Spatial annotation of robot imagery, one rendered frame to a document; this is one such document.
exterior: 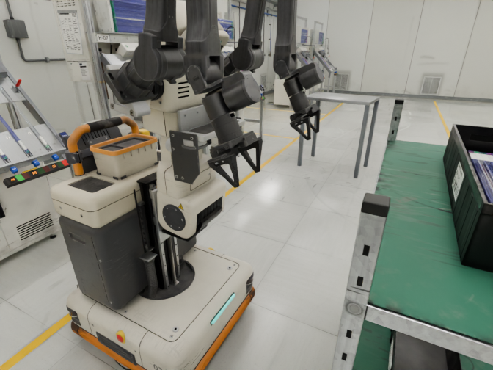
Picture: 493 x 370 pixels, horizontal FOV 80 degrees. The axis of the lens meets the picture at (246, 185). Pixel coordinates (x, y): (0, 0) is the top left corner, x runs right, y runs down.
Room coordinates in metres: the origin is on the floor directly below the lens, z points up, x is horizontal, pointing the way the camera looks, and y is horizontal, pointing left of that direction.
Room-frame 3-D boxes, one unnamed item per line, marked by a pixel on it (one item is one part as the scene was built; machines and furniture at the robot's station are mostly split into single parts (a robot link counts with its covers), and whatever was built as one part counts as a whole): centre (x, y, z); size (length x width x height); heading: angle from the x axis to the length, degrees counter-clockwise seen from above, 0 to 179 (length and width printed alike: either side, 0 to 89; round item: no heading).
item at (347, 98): (3.30, -1.02, 0.40); 0.70 x 0.45 x 0.80; 56
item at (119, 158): (1.15, 0.49, 0.87); 0.23 x 0.15 x 0.11; 151
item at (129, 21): (2.99, 1.01, 1.52); 0.51 x 0.13 x 0.27; 153
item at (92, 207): (1.14, 0.47, 0.59); 0.55 x 0.34 x 0.83; 151
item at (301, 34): (7.45, -1.11, 0.95); 1.36 x 0.82 x 1.90; 63
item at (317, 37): (8.74, -1.78, 0.95); 1.36 x 0.82 x 1.90; 63
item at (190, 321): (1.10, 0.39, 0.16); 0.67 x 0.64 x 0.25; 61
